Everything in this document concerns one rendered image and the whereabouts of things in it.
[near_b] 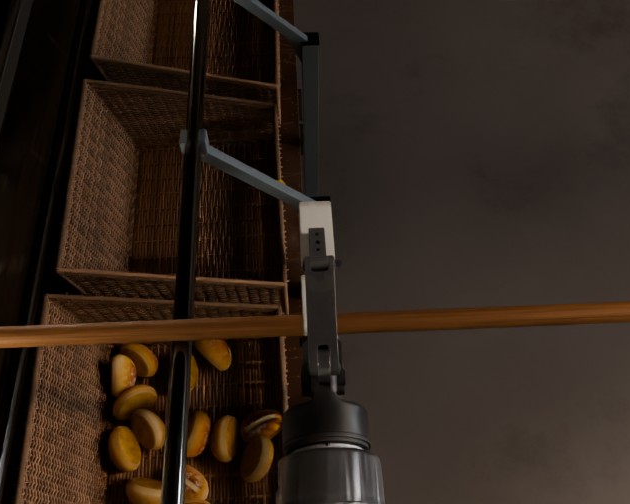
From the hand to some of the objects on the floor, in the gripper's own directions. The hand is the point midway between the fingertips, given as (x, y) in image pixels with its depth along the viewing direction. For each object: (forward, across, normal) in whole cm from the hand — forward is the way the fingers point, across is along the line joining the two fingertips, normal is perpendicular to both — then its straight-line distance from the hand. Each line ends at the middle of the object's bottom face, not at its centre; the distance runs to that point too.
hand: (315, 252), depth 69 cm
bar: (+35, +149, -5) cm, 153 cm away
